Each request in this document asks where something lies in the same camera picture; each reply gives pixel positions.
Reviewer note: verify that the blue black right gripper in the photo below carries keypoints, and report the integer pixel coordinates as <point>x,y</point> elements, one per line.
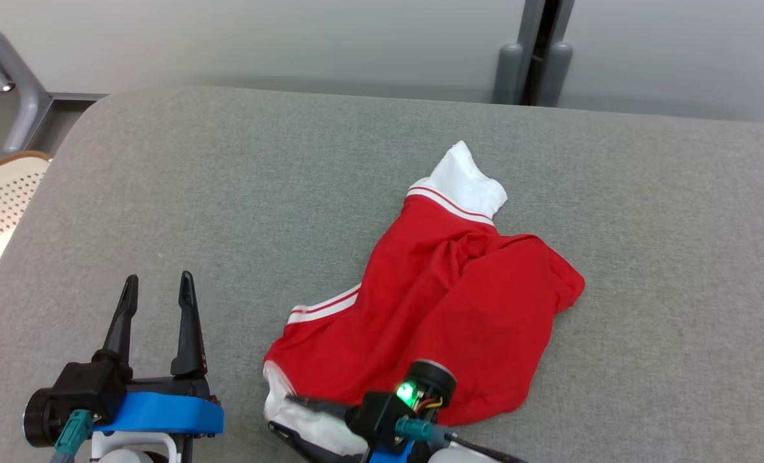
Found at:
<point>391,455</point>

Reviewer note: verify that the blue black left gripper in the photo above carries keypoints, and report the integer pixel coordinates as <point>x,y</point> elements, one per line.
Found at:
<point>163,411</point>

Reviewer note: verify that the red shirt with white sleeves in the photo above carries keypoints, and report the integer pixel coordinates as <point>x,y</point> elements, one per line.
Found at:
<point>472,308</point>

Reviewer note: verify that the black round right gripper motor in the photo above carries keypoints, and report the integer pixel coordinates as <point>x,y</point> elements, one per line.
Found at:
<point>433,379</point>

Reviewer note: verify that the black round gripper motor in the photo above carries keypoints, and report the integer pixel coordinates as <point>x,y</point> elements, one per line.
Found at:
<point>433,379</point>
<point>38,421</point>

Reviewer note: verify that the black round left gripper motor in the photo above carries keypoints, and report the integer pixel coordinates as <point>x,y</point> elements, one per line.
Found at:
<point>38,421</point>

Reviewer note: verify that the white perforated chair wood rim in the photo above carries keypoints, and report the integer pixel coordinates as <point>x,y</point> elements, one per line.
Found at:
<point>2,206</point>

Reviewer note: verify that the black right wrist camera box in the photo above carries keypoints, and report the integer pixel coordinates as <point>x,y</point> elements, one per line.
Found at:
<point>375,418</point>

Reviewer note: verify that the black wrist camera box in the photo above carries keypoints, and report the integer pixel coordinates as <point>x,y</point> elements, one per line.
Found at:
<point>375,418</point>
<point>83,389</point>

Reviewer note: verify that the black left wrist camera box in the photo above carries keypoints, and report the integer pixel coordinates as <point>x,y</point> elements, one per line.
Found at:
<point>83,389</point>

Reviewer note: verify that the grey metal tube frame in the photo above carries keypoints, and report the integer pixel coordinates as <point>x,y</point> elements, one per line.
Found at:
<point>25,96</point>

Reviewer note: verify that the grey metal wall post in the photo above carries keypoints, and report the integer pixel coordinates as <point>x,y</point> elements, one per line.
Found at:
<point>507,71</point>

